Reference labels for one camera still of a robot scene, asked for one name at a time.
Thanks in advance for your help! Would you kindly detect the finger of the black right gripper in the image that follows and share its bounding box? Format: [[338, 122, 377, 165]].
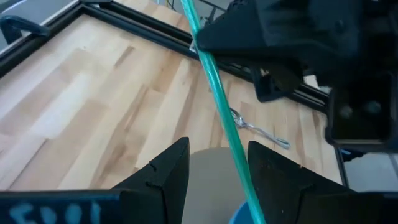
[[251, 62, 304, 103], [195, 0, 312, 63]]

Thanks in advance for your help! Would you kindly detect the silver metal spoon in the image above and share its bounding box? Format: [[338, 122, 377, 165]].
[[229, 107, 292, 150]]

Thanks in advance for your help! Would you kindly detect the grey round plate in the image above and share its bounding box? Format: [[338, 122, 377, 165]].
[[182, 147, 259, 224]]

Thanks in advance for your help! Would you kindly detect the black aluminium table frame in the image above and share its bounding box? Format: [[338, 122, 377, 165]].
[[0, 0, 346, 187]]

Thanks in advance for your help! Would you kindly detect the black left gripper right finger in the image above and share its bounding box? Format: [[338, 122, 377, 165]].
[[247, 141, 355, 224]]

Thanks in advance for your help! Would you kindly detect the blue bowl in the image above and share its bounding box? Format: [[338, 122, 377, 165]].
[[228, 200, 259, 224]]

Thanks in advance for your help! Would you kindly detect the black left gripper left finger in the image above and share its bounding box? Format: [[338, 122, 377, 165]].
[[111, 136, 190, 224]]

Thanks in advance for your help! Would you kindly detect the green plastic straw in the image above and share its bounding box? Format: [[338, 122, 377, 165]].
[[180, 0, 267, 224]]

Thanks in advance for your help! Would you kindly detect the black frame clamp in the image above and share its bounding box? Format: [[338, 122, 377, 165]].
[[0, 14, 50, 44]]

